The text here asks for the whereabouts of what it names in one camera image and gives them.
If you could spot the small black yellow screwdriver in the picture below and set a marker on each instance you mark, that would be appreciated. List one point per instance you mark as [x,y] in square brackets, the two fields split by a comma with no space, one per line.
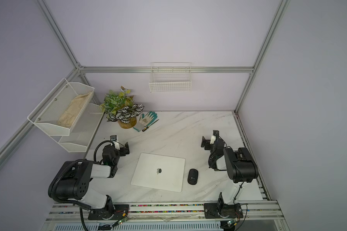
[147,127]

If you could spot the black wireless mouse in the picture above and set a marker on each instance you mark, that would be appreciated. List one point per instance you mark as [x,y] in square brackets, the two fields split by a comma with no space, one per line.
[193,176]

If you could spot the white mesh shelf bin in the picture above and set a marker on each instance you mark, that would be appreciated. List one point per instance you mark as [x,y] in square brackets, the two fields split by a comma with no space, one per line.
[83,133]
[48,112]

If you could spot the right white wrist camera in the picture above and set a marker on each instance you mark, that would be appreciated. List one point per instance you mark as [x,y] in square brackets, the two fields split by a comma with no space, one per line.
[214,137]

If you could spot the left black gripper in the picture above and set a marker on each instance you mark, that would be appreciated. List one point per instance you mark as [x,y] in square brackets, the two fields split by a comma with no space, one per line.
[123,148]

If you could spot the white wire wall basket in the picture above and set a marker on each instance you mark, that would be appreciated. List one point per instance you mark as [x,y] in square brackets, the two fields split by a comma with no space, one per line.
[170,77]

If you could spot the beige cloth in bin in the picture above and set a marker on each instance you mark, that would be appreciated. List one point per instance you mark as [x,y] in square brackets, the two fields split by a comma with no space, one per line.
[70,115]

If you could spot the upper white mesh shelf bin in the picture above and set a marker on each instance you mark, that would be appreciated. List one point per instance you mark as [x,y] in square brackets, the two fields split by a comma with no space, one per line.
[48,112]

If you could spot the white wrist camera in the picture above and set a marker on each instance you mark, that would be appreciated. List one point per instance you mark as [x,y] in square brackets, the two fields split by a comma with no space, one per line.
[214,137]
[114,140]

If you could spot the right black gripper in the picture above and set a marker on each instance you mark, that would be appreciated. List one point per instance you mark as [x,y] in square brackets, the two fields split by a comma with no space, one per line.
[206,142]

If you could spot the white laptop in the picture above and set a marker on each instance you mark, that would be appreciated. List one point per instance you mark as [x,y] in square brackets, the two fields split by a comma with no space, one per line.
[159,172]

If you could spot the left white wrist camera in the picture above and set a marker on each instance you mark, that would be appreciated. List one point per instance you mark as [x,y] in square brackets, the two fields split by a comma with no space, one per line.
[114,140]

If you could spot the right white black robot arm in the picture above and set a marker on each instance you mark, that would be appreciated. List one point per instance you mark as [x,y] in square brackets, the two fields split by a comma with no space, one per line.
[241,170]

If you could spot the potted green striped plant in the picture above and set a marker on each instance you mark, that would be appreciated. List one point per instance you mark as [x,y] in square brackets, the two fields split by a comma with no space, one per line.
[120,107]

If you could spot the lower white mesh shelf bin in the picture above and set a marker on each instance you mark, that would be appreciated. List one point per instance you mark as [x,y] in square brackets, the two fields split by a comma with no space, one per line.
[83,133]

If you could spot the teal white work glove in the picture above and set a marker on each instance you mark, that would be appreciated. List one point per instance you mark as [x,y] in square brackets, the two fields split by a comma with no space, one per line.
[145,120]

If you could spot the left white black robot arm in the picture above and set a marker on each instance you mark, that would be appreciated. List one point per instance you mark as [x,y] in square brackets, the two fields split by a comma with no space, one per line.
[71,185]

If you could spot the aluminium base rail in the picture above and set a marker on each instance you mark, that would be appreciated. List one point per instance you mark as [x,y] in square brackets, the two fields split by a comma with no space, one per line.
[172,216]

